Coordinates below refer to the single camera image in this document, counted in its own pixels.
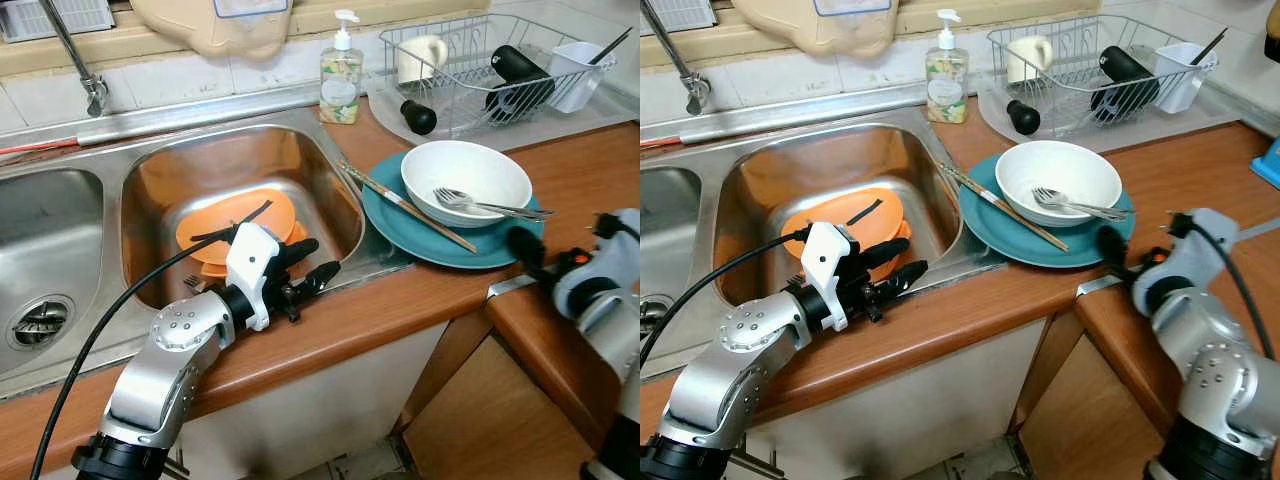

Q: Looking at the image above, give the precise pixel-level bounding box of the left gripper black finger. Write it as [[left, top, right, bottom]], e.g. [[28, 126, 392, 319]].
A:
[[876, 259, 930, 299], [298, 261, 342, 299], [276, 238, 322, 271], [852, 237, 912, 273]]

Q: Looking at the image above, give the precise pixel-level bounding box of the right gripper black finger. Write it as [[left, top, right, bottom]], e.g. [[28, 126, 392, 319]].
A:
[[504, 225, 547, 279], [1094, 225, 1137, 279]]

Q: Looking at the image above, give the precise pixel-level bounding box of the white ceramic bowl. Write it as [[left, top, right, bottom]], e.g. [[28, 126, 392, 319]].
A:
[[400, 140, 534, 230], [995, 140, 1124, 230]]

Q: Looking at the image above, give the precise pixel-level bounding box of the metal countertop joint strip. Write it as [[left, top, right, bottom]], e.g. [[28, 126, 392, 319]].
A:
[[1075, 273, 1129, 300], [486, 273, 543, 300]]

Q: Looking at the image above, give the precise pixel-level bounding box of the silver metal fork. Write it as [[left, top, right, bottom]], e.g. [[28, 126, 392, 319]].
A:
[[1036, 197, 1132, 222], [1030, 186, 1123, 215], [440, 197, 557, 222], [433, 187, 546, 215]]

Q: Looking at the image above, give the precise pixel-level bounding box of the orange plastic plate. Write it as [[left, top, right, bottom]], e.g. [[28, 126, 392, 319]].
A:
[[175, 188, 301, 266], [780, 187, 905, 263]]

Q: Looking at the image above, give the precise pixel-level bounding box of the teal round plate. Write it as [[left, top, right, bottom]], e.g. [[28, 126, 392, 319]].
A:
[[360, 150, 547, 270], [958, 152, 1137, 270]]

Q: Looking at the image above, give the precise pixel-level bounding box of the wooden chopstick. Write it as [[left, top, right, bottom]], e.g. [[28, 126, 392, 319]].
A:
[[938, 165, 1006, 213], [340, 160, 479, 254], [940, 162, 1069, 253], [338, 163, 411, 213]]

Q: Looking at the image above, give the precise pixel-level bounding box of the metal sink drain strainer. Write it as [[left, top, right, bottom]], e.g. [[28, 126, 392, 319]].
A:
[[640, 295, 670, 343], [7, 294, 77, 352]]

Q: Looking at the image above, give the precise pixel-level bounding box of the white cabinet door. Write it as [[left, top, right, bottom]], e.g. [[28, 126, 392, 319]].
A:
[[755, 318, 1051, 480], [165, 318, 453, 480]]

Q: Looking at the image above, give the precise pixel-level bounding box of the stainless steel double sink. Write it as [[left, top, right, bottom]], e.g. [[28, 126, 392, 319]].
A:
[[0, 105, 413, 401], [640, 105, 1009, 381]]

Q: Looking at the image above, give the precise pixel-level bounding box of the clear plastic drain tray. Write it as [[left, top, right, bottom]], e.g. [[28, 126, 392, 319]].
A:
[[975, 75, 1247, 153], [365, 75, 641, 153]]

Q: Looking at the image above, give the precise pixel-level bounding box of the black round bottle lid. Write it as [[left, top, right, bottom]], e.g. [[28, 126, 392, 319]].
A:
[[1005, 99, 1042, 137], [400, 99, 439, 137]]

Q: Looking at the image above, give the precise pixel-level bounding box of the light blue box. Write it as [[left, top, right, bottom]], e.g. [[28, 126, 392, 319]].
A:
[[1249, 134, 1280, 192]]

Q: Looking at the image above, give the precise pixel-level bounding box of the brown wooden cabinet door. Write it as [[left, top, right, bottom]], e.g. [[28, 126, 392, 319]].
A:
[[1012, 333, 1193, 480], [400, 333, 601, 480]]

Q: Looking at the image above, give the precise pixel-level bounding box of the soap pump bottle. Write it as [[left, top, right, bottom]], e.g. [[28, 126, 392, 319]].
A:
[[925, 9, 971, 125], [318, 9, 366, 126]]

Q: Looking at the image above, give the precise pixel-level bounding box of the white plastic utensil cup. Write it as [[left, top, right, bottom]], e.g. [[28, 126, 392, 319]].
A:
[[1152, 42, 1214, 115], [547, 42, 609, 115]]

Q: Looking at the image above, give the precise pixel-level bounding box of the black drinking bottle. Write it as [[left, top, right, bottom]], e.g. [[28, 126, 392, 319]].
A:
[[484, 45, 557, 124], [1089, 45, 1162, 124]]

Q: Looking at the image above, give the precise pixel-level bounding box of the cream ceramic mug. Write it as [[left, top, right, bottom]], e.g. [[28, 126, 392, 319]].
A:
[[1005, 35, 1055, 87], [397, 35, 450, 87]]

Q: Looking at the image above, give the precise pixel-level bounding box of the beige plastic container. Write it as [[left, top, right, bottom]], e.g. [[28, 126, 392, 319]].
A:
[[731, 0, 901, 59], [130, 0, 294, 61]]

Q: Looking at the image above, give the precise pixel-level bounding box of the chrome sink faucet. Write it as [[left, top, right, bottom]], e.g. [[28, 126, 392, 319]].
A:
[[38, 0, 112, 119], [640, 0, 714, 117]]

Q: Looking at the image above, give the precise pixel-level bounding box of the white slatted grille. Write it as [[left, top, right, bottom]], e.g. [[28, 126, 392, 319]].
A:
[[0, 0, 116, 44], [654, 0, 718, 34]]

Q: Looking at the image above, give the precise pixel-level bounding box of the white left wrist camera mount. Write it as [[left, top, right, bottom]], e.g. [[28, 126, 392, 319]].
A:
[[224, 221, 282, 333], [799, 221, 854, 334]]

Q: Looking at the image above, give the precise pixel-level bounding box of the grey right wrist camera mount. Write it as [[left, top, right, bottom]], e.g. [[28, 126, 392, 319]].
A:
[[553, 208, 641, 313], [1130, 208, 1241, 317]]

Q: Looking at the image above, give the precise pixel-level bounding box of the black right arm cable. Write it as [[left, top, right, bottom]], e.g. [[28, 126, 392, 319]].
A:
[[592, 212, 641, 243], [1170, 212, 1253, 336]]

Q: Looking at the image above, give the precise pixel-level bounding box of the wire dish rack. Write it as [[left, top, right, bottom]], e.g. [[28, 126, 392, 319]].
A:
[[378, 12, 627, 141], [985, 12, 1222, 133]]

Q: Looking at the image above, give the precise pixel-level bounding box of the long dark utensil handle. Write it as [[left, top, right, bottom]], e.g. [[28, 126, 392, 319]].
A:
[[1189, 27, 1230, 67], [589, 25, 636, 67]]

